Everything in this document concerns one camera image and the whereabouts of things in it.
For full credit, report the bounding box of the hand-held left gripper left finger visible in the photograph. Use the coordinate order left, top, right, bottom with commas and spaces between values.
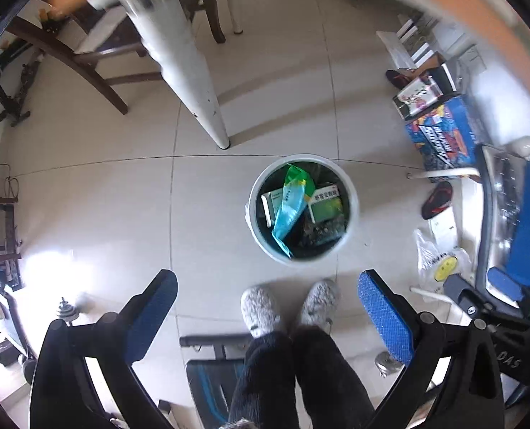
29, 269, 179, 429

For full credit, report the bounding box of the round orange rimmed table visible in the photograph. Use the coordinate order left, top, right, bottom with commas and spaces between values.
46, 0, 530, 150

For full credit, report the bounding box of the white bag with yellow print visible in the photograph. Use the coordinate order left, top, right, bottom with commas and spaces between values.
414, 228, 471, 302

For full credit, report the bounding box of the person's left leg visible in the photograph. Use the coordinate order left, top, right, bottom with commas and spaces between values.
227, 331, 299, 429

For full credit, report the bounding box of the white plastic bucket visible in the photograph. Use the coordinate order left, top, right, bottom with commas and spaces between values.
246, 154, 359, 263

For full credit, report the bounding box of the black metal rack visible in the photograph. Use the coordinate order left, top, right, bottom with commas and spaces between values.
0, 38, 46, 126

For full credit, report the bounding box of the dark patterned packet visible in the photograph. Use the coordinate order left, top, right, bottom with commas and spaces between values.
298, 219, 344, 246

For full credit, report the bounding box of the white wall socket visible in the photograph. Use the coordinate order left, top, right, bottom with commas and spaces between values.
464, 45, 489, 72

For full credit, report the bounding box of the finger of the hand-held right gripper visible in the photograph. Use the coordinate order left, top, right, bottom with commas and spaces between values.
444, 273, 489, 322
487, 266, 527, 305

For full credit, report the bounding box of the green blue snack packet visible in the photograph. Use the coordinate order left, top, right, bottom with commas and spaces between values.
271, 164, 317, 260

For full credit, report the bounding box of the person's leg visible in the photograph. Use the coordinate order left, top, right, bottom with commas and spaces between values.
292, 325, 377, 429
227, 331, 299, 429

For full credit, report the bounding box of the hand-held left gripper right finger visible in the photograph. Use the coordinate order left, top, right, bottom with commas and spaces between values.
357, 269, 505, 429

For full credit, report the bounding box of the metal dumbbell weight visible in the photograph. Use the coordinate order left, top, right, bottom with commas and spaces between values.
374, 351, 404, 378

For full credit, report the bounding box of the blue printed carton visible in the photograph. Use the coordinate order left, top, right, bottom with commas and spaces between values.
403, 95, 489, 183

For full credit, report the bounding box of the white black printed box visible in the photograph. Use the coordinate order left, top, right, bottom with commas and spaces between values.
392, 74, 445, 119

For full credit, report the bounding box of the person's right leg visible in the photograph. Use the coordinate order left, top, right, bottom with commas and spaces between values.
292, 325, 377, 429

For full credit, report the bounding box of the small black dumbbell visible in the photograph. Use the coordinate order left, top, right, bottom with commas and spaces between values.
57, 297, 84, 327

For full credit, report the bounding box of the grey fuzzy slipper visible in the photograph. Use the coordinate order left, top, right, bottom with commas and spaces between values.
240, 285, 283, 339
298, 278, 341, 328

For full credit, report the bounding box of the dark wooden chair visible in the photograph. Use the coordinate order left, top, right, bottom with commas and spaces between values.
189, 0, 227, 44
6, 9, 163, 114

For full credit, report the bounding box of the black blue padded bench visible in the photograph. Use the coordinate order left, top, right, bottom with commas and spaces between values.
180, 334, 252, 425

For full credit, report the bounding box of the green white medicine box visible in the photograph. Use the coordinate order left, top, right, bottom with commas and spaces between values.
260, 190, 286, 228
307, 183, 344, 224

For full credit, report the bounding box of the red black slipper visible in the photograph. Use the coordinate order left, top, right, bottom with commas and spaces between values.
386, 69, 420, 90
421, 181, 453, 221

